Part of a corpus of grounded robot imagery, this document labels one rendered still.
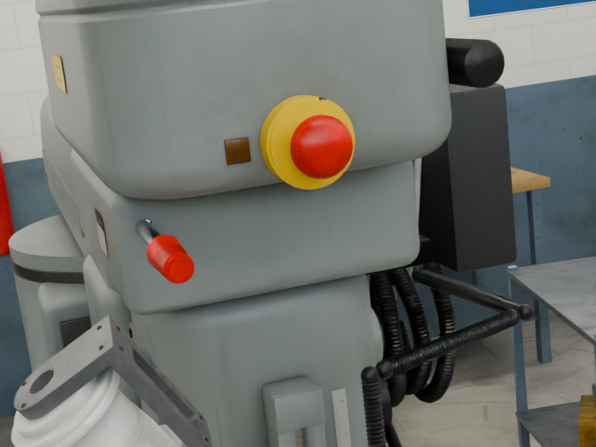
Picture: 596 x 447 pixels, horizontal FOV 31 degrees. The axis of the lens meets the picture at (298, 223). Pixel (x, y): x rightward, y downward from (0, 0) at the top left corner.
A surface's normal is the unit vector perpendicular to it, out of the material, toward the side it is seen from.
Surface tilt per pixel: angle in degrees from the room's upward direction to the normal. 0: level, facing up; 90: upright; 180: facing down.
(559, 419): 0
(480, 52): 90
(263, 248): 90
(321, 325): 90
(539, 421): 0
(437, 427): 0
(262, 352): 90
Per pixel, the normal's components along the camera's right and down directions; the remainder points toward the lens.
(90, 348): -0.56, -0.72
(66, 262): -0.40, 0.25
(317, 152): 0.22, 0.22
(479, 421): -0.11, -0.97
